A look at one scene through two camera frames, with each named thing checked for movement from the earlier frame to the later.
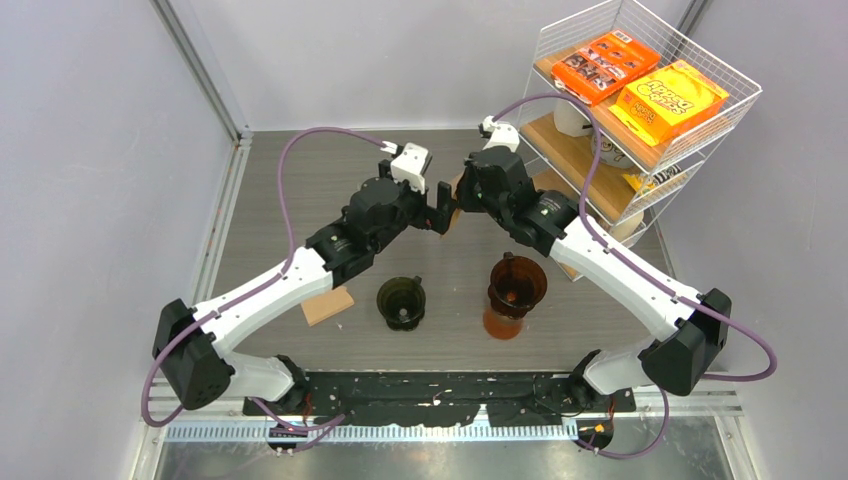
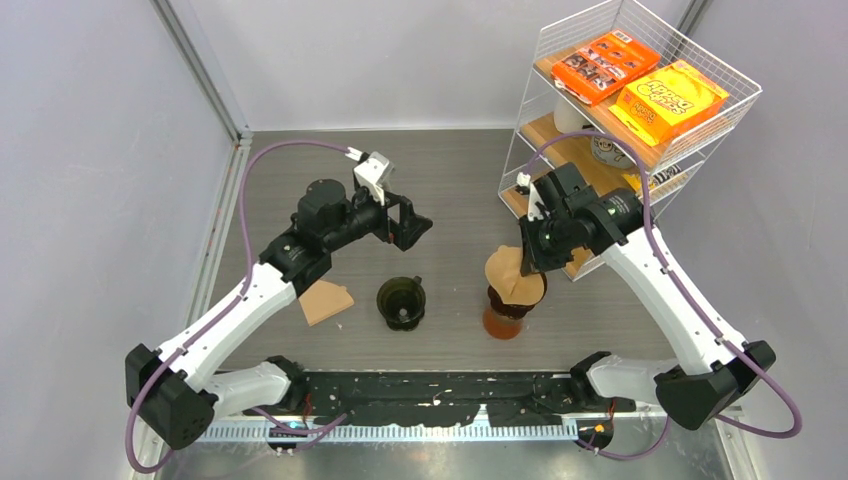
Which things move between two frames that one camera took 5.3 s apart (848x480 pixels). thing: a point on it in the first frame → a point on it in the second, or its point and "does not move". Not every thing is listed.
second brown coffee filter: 324,306 does not move
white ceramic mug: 569,120 does not move
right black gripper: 463,197 → 533,259
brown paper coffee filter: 459,210 → 503,269
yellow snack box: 666,102 does not move
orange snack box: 604,65 does not move
